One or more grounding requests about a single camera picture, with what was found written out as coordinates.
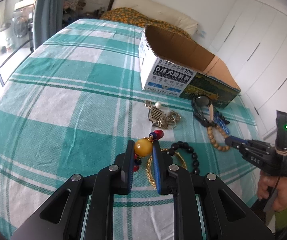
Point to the open cardboard box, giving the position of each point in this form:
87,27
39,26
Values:
173,65

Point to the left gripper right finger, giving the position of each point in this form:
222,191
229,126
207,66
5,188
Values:
204,206

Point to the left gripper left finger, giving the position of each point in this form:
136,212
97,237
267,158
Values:
82,208

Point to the white built-in wardrobe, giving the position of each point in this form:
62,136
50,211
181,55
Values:
252,42

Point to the cream padded headboard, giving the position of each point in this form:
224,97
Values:
158,11

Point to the teal plaid tablecloth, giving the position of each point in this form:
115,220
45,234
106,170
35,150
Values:
72,106

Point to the black wrist watch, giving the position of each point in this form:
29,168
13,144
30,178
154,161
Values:
203,110

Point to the washing machine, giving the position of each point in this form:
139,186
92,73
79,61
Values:
22,21

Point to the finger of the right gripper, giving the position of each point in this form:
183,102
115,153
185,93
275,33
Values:
235,140
239,147

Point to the silver metal chain jewelry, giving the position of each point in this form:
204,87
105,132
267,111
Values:
159,118

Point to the bed with orange floral cover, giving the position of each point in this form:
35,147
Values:
133,17

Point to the blue-grey curtain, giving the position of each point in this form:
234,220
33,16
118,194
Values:
47,20

